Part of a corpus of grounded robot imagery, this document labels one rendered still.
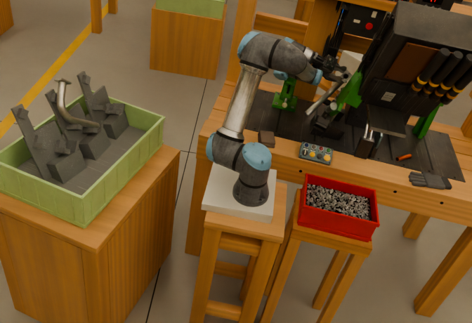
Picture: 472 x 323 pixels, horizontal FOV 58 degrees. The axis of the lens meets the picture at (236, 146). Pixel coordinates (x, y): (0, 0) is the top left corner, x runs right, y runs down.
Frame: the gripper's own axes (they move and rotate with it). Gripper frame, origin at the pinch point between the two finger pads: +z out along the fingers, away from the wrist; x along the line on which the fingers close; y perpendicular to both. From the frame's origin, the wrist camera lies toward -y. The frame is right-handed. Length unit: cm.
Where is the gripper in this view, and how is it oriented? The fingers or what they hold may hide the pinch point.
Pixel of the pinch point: (345, 78)
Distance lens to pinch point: 217.7
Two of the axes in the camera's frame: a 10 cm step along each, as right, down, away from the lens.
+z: 8.9, 4.4, 0.9
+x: 4.2, -8.9, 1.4
